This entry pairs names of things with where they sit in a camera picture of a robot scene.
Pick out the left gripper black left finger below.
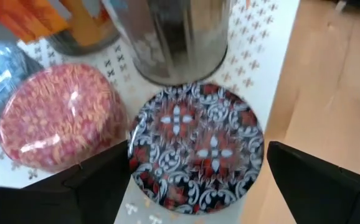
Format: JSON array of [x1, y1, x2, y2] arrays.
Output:
[[24, 140, 131, 224]]

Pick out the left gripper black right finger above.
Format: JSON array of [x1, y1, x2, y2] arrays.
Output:
[[266, 141, 360, 224]]

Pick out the pink patterned round tin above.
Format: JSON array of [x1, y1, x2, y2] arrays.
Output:
[[0, 63, 130, 174]]

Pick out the navy red patterned round tin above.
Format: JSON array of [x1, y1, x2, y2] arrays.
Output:
[[127, 81, 265, 215]]

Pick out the blue patterned round tin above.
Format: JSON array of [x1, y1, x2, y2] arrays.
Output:
[[0, 42, 44, 138]]

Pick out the small orange-labelled candle tin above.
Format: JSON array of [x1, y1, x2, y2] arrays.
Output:
[[45, 0, 120, 57]]

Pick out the large silver tin can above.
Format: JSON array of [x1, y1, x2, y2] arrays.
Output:
[[102, 0, 232, 86]]

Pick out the white perforated metal shelf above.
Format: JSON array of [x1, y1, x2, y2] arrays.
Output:
[[0, 0, 301, 224]]

